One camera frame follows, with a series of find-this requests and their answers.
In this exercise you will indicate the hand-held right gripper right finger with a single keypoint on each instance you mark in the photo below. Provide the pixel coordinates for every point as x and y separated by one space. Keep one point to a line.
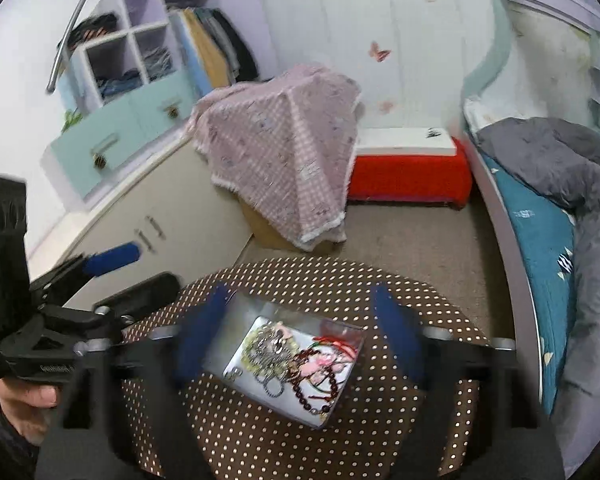
400 335

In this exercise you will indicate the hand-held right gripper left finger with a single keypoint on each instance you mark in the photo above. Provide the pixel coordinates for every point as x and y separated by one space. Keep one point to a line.
202 335

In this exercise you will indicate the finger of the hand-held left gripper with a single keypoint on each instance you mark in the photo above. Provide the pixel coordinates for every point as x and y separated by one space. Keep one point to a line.
145 292
112 259

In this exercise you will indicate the grey metal tin box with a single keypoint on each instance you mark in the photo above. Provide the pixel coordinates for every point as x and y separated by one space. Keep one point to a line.
240 310

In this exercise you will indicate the person's left hand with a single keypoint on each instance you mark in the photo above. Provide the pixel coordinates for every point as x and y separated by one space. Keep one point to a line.
25 407

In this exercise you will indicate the beige cabinet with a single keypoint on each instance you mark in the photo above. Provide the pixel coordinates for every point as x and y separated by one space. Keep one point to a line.
190 200

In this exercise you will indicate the brown cardboard box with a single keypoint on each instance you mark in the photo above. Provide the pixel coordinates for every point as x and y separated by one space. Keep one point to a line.
260 230

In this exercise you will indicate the small green plant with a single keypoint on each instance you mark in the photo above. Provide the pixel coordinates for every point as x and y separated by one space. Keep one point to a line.
72 120

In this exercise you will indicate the white shelf unit teal drawers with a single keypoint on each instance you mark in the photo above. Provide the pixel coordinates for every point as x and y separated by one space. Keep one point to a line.
130 115

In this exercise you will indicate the red storage box white lid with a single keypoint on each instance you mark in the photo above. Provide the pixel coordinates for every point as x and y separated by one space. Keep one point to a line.
405 175

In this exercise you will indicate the teal bed sheet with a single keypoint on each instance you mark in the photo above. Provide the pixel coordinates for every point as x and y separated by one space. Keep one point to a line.
535 240

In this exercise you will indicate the folded blue jeans stack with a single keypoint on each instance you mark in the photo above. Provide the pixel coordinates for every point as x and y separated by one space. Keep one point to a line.
120 83

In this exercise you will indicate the pink checked cloth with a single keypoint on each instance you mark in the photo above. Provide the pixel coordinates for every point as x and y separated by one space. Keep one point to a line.
280 150

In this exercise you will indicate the folded striped clothes stack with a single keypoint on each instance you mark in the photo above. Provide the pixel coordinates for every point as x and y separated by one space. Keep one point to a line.
157 62

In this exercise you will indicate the light blue hanging garment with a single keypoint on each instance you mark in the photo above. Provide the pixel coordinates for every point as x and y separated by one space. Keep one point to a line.
187 55

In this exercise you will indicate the yellow hanging garment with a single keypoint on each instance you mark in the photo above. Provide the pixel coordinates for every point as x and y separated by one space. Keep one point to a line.
210 60

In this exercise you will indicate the folded dark clothes stack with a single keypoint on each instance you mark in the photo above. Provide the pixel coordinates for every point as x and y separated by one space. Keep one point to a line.
87 32

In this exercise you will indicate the grey duvet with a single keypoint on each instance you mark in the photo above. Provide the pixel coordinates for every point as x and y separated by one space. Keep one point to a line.
540 160

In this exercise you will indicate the black hanging garment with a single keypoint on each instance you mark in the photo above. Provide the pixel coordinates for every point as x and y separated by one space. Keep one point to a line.
237 50

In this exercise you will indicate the white bed frame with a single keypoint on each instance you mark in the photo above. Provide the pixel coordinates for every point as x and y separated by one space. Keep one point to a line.
505 245

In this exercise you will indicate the curved metal rail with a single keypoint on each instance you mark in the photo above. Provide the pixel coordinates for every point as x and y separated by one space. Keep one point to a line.
62 45

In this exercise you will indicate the pink butterfly wall sticker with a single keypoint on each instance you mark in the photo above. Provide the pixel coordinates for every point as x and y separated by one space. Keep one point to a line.
386 106

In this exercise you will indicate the red butterfly wall sticker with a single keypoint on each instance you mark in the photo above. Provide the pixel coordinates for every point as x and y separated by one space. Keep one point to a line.
379 51

